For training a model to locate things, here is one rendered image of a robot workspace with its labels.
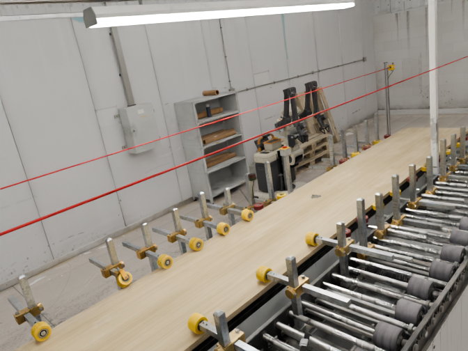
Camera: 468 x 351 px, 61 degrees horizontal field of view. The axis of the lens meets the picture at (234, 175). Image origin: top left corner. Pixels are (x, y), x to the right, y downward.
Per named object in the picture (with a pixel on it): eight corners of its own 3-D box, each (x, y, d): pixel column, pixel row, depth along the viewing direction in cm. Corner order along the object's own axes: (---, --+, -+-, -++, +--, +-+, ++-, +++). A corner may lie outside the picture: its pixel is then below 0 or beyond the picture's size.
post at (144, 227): (155, 287, 268) (139, 223, 254) (159, 285, 270) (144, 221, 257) (158, 289, 266) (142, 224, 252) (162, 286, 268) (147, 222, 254)
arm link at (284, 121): (286, 85, 455) (281, 86, 448) (296, 86, 446) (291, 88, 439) (285, 122, 473) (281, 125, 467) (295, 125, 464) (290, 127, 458)
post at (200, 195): (209, 251, 300) (197, 192, 286) (212, 249, 302) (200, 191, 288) (212, 252, 297) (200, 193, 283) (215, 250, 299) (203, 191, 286)
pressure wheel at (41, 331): (49, 320, 198) (45, 336, 197) (33, 321, 192) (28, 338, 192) (53, 324, 193) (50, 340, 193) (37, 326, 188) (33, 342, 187)
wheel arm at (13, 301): (8, 302, 227) (5, 297, 226) (14, 299, 229) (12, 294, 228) (38, 335, 191) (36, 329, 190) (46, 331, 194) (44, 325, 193)
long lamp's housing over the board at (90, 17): (86, 28, 190) (81, 10, 187) (342, 8, 345) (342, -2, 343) (97, 24, 181) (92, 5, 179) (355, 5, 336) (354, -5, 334)
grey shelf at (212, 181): (193, 200, 622) (173, 103, 577) (232, 182, 680) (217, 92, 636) (212, 205, 590) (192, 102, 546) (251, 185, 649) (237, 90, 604)
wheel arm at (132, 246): (122, 246, 275) (121, 242, 274) (127, 244, 278) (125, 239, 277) (164, 264, 240) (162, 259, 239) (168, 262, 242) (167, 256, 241)
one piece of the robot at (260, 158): (258, 199, 534) (249, 139, 510) (283, 186, 569) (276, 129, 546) (278, 203, 510) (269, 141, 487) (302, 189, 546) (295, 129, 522)
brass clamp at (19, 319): (15, 321, 208) (12, 313, 207) (41, 308, 217) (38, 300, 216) (19, 325, 204) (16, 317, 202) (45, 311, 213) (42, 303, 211)
